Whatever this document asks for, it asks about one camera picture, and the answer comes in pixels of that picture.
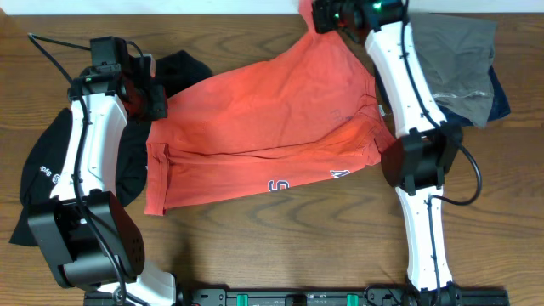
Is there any red orange printed t-shirt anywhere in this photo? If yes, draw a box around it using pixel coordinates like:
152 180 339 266
144 1 394 216

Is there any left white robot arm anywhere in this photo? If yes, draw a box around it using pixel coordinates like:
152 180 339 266
28 54 178 305

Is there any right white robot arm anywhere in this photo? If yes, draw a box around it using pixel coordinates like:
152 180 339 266
312 1 462 293

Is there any grey folded t-shirt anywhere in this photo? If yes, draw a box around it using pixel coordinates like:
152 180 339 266
410 13 497 128

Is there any black garment with white logo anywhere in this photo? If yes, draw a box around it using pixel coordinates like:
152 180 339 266
9 50 213 247

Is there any navy blue folded garment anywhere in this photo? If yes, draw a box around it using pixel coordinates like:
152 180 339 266
422 66 511 128

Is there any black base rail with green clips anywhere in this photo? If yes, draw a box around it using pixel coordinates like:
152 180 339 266
82 287 511 306

